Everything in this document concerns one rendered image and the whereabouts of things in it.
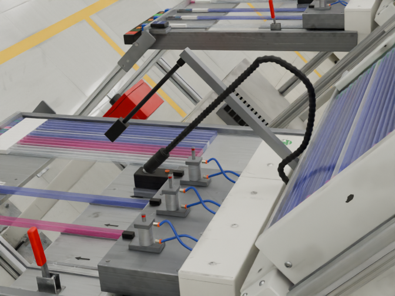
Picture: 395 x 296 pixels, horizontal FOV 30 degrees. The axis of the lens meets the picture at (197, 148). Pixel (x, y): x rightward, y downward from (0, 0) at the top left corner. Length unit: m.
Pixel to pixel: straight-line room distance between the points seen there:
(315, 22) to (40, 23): 1.59
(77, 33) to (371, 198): 2.93
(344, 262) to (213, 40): 1.64
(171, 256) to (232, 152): 0.50
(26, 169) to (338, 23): 1.17
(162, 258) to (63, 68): 2.38
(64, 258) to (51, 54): 2.26
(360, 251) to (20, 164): 0.93
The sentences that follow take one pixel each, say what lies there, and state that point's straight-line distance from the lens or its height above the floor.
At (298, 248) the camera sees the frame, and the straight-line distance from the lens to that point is 0.89.
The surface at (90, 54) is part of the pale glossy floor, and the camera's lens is 3.61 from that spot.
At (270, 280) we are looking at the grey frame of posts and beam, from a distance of 0.91.
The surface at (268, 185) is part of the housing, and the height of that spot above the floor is 1.29.
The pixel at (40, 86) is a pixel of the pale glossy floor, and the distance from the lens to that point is 3.22.
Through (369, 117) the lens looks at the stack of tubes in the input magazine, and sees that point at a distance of 1.03.
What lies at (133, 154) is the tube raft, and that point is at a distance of 1.55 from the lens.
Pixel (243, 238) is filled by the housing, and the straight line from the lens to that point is 1.07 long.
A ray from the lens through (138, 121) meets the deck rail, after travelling 1.71.
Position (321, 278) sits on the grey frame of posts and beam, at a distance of 0.88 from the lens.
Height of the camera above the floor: 1.87
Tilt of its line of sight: 31 degrees down
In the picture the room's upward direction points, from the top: 47 degrees clockwise
